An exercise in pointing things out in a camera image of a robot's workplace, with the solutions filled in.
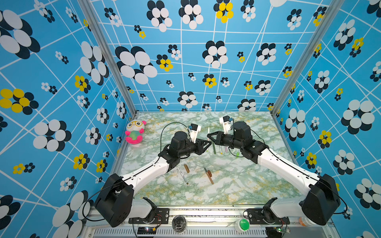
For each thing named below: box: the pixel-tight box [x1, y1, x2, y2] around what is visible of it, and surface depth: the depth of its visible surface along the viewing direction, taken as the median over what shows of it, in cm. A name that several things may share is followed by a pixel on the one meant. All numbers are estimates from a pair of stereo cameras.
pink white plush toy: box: [125, 119, 147, 148], surface depth 104 cm
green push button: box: [234, 218, 251, 233], surface depth 65 cm
